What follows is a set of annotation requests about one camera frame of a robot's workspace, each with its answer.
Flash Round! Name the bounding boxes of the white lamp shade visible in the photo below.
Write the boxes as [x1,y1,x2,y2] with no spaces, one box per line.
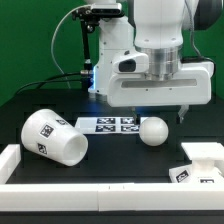
[21,109,88,166]

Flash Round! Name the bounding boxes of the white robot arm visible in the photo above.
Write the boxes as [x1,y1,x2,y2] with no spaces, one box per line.
[85,0,224,119]

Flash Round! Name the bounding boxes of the white marker sheet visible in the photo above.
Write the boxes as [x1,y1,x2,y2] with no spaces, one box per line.
[75,117,140,134]

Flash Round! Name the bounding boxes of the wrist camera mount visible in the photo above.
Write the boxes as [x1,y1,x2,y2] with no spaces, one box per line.
[112,50,149,74]

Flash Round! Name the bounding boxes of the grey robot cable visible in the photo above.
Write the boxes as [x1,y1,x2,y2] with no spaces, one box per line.
[50,4,88,89]

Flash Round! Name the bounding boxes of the white lamp bulb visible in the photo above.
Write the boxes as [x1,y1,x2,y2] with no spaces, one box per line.
[139,117,169,146]

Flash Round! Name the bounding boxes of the white front fence rail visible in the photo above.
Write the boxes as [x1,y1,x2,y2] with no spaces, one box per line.
[0,183,224,211]

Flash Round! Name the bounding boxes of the white left fence rail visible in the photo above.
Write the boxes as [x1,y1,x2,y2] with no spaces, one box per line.
[0,144,21,184]

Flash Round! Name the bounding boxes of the black camera on stand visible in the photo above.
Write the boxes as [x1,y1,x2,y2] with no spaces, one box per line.
[72,3,124,75]

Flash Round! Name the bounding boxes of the black table cables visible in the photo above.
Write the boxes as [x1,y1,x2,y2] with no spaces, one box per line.
[14,69,91,96]

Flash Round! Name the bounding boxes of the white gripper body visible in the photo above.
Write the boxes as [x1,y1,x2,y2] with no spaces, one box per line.
[107,61,214,107]

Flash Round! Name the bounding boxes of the white fence rail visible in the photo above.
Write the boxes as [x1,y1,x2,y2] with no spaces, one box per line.
[0,144,21,184]
[0,183,224,211]

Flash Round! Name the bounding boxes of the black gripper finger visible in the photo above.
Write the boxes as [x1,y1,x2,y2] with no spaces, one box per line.
[178,105,189,124]
[131,107,140,126]

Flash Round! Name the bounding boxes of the white lamp base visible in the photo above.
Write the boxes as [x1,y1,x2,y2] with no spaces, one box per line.
[169,142,224,184]

